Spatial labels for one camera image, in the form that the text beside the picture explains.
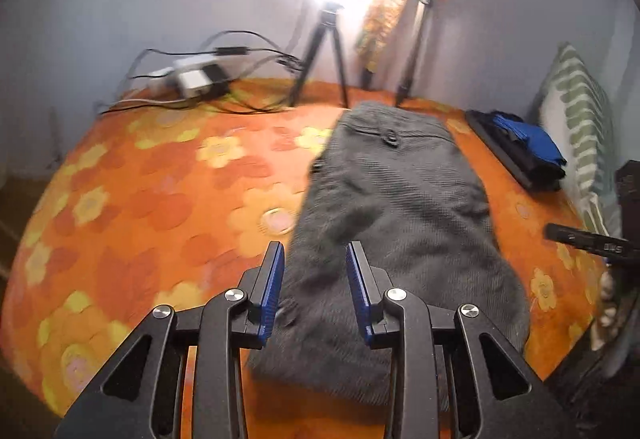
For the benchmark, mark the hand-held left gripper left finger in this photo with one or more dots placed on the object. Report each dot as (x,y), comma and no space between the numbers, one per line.
(270,291)

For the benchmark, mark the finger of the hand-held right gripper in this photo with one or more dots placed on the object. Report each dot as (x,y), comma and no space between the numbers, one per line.
(572,235)

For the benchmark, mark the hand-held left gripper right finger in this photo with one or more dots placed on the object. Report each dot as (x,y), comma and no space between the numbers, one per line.
(357,291)

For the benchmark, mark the grey pants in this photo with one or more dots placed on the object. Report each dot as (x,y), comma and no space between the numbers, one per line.
(410,199)

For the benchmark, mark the dark folded clothes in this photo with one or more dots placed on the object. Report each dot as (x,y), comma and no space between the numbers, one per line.
(520,164)

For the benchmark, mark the green striped white pillow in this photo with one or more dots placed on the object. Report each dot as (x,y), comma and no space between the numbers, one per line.
(580,119)

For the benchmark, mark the blue folded cloth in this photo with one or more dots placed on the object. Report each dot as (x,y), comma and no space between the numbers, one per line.
(535,141)

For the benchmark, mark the orange floral bedsheet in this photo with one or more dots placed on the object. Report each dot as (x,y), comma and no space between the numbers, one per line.
(150,219)

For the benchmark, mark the large folded tripod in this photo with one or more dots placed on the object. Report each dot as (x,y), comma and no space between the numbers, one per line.
(407,74)

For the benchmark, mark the white charger adapter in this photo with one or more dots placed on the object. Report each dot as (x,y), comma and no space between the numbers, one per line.
(195,80)

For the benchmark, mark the white power strip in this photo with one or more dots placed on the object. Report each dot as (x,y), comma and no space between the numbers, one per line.
(162,71)

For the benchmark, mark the small black tripod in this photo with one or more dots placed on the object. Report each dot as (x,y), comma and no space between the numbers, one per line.
(327,26)

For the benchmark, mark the orange floral hanging cloth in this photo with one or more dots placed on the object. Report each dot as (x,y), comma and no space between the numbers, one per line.
(382,19)

